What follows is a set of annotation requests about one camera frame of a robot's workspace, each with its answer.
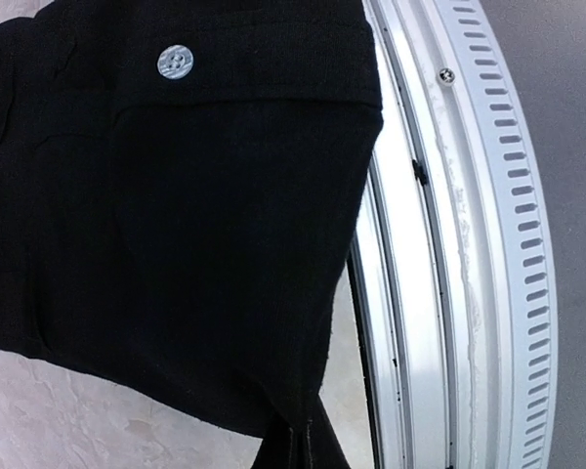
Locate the black long sleeve shirt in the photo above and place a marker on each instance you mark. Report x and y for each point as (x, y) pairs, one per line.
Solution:
(179, 188)

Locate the aluminium front rail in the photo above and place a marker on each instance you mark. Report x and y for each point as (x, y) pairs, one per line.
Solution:
(452, 266)

